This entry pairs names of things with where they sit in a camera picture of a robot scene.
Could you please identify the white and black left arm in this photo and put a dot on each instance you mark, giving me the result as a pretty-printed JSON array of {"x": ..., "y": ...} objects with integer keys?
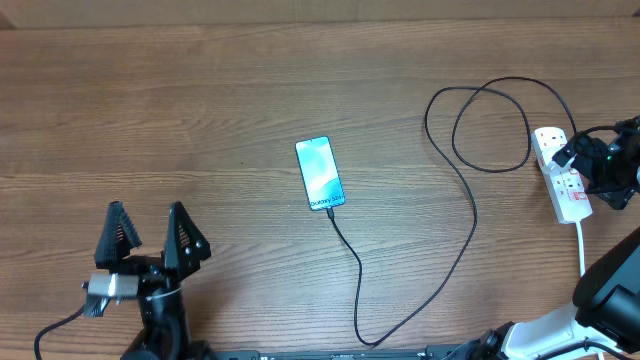
[{"x": 165, "y": 333}]

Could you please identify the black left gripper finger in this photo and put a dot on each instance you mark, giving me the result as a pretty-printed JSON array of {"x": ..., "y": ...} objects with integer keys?
[
  {"x": 119, "y": 236},
  {"x": 185, "y": 247}
]

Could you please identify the blue smartphone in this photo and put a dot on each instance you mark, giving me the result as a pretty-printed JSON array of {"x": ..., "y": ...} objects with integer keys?
[{"x": 320, "y": 174}]

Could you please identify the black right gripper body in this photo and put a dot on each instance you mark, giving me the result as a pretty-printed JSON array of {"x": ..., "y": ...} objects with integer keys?
[{"x": 608, "y": 171}]

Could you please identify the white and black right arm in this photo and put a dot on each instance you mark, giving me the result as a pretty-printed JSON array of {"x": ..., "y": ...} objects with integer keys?
[{"x": 603, "y": 315}]

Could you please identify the white power strip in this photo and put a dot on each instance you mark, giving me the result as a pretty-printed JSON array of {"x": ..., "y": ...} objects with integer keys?
[{"x": 564, "y": 184}]

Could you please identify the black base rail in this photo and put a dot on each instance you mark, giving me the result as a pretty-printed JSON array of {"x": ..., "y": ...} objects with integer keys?
[{"x": 431, "y": 352}]

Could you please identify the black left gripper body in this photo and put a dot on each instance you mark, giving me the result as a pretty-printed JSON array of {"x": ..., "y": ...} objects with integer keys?
[{"x": 151, "y": 271}]

